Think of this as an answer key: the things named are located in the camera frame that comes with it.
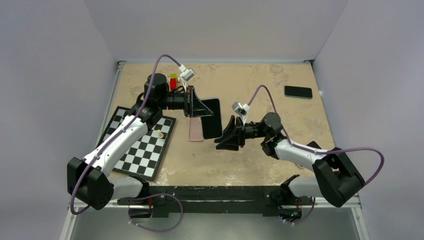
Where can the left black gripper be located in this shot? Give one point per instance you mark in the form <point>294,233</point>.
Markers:
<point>193,106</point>

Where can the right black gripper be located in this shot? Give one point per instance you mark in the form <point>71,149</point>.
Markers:
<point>233,136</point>

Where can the pink phone case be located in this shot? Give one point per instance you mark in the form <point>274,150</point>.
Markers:
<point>195,132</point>

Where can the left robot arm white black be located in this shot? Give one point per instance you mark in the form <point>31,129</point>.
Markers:
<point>88,178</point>

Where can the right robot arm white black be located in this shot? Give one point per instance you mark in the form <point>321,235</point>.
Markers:
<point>335,179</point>

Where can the phone in pink case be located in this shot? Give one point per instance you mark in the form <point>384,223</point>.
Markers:
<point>313,147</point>

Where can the colourful toy brick car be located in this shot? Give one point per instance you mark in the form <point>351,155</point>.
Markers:
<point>174,83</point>

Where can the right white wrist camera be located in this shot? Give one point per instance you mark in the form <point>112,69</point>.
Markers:
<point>241,111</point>

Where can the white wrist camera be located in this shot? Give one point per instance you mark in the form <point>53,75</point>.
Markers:
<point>241,111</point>
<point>185,75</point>

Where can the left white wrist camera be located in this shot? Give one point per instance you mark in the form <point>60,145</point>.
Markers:
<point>185,75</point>

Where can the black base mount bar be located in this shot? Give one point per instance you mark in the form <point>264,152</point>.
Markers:
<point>268,200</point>

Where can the aluminium frame rail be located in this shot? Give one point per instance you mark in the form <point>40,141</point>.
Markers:
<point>70,218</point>

